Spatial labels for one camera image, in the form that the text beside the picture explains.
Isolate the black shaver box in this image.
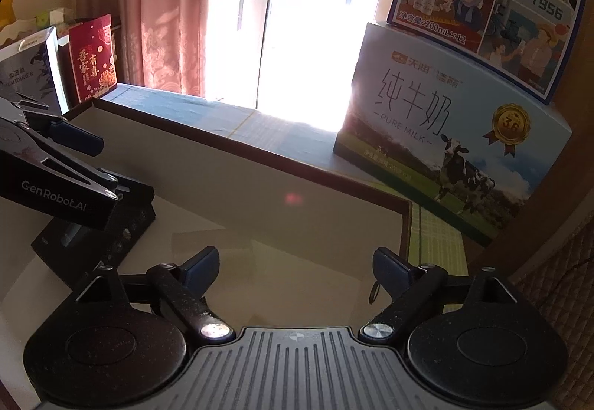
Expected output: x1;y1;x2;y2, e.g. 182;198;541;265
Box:
31;174;156;288

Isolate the pure milk carton box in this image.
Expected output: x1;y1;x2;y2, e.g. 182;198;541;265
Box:
333;22;572;246

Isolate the quilted brown chair cover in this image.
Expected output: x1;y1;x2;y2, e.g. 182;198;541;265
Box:
516;215;593;409

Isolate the large brown cardboard box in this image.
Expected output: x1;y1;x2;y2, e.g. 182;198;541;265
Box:
0;97;414;410

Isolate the white humidifier box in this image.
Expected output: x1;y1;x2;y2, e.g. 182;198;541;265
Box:
1;27;69;115

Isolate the orange plastic bag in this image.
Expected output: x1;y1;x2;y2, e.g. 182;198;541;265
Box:
0;0;16;30

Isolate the red gift box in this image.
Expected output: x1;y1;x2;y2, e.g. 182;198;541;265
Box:
68;14;117;102

